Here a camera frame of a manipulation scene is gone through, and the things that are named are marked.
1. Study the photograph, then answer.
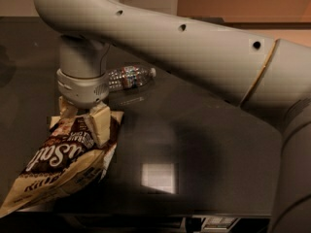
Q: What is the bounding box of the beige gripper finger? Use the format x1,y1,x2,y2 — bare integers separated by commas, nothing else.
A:
86,102,111,148
58,96,78,118

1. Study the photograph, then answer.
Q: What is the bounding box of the brown chip bag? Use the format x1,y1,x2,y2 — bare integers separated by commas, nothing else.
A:
0,111,123,217

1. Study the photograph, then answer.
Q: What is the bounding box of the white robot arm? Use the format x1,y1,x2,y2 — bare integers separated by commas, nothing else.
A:
34,0,311,233

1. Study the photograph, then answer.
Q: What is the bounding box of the clear plastic water bottle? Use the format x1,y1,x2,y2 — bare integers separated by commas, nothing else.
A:
108,65,156,91

